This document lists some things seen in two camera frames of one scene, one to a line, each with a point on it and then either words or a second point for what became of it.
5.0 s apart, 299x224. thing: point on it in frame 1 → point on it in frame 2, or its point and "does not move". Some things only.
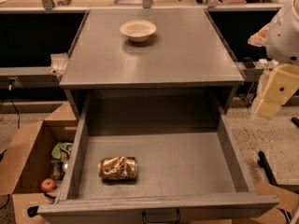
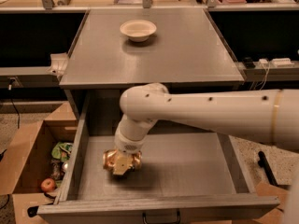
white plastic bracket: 58,63 does not move
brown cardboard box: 25,163 does not move
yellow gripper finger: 282,83 → 130,138
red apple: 48,185 does not move
